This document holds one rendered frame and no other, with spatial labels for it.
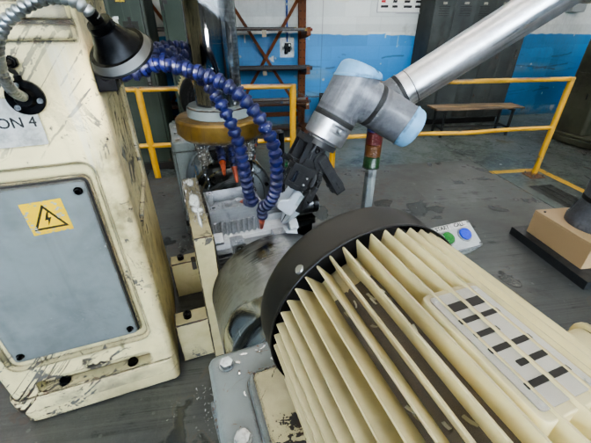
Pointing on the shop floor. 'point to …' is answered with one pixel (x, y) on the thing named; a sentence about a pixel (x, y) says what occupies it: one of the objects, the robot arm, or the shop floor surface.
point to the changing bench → (473, 109)
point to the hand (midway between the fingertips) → (287, 219)
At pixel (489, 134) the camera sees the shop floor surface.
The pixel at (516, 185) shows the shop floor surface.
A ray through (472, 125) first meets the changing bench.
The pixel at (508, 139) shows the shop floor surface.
